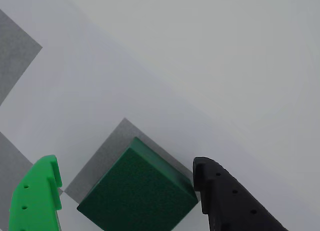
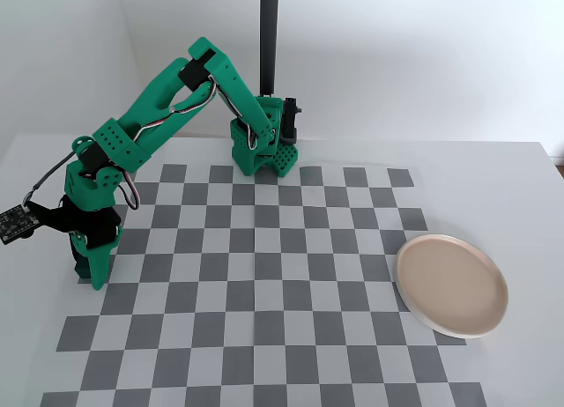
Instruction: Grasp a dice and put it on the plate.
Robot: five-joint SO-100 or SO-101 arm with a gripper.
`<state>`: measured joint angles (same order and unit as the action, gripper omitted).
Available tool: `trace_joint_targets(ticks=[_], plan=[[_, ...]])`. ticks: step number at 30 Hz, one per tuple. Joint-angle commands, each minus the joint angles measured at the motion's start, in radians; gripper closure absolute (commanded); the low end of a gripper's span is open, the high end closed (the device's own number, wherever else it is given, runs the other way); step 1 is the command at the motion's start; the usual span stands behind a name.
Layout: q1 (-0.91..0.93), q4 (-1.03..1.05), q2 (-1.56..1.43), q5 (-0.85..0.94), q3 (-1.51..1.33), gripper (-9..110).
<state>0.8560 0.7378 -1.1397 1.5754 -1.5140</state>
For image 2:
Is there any black wrist camera board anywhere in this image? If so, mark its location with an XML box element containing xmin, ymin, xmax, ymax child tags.
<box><xmin>0</xmin><ymin>203</ymin><xmax>39</xmax><ymax>246</ymax></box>

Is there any grey checkerboard mat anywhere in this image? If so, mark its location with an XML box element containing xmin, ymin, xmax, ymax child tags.
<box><xmin>41</xmin><ymin>161</ymin><xmax>488</xmax><ymax>407</ymax></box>

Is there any beige round plate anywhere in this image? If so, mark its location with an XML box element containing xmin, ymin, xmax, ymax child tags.
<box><xmin>395</xmin><ymin>233</ymin><xmax>510</xmax><ymax>339</ymax></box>

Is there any grey camera cable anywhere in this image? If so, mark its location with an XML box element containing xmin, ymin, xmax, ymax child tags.
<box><xmin>22</xmin><ymin>149</ymin><xmax>77</xmax><ymax>206</ymax></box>

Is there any black table clamp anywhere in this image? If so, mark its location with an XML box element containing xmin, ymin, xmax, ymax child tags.
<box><xmin>281</xmin><ymin>97</ymin><xmax>304</xmax><ymax>145</ymax></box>

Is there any black vertical pole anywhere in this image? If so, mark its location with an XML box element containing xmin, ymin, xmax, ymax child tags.
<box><xmin>259</xmin><ymin>0</ymin><xmax>281</xmax><ymax>98</ymax></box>

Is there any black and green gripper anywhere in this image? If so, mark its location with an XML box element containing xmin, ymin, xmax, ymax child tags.
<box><xmin>30</xmin><ymin>196</ymin><xmax>123</xmax><ymax>292</ymax></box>

